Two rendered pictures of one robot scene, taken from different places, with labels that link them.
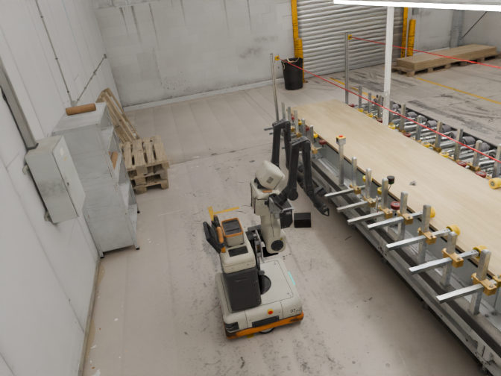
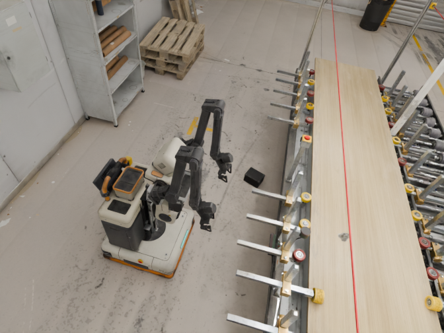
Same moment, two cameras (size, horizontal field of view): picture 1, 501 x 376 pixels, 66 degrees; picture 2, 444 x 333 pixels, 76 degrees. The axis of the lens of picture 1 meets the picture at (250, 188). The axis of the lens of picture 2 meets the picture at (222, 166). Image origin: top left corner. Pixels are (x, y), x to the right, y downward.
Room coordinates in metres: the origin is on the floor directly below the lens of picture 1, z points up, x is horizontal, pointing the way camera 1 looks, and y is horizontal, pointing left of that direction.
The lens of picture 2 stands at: (1.53, -0.81, 2.62)
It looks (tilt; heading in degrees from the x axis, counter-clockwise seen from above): 48 degrees down; 17
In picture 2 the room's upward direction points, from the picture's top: 9 degrees clockwise
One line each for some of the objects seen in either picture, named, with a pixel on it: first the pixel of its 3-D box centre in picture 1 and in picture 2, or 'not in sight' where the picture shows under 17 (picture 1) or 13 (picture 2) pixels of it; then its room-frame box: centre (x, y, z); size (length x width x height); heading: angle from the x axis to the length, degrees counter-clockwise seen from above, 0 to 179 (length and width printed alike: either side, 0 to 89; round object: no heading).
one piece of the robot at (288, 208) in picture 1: (279, 207); (180, 188); (2.59, -0.21, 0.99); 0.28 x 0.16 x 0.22; 9
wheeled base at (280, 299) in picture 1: (256, 295); (150, 233); (2.54, 0.08, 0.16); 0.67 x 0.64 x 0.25; 99
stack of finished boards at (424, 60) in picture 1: (446, 56); not in sight; (10.07, -5.52, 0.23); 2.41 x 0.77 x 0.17; 102
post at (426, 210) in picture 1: (423, 234); (282, 325); (2.08, -1.13, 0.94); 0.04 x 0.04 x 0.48; 10
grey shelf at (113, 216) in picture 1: (103, 179); (106, 53); (4.11, 1.69, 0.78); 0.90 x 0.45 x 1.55; 10
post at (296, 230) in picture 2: (383, 204); (287, 246); (2.57, -1.04, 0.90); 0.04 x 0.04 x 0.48; 10
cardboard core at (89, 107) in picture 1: (80, 109); not in sight; (4.22, 1.72, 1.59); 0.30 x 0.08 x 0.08; 100
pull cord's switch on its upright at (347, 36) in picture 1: (348, 73); (404, 48); (5.54, -1.62, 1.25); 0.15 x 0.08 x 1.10; 10
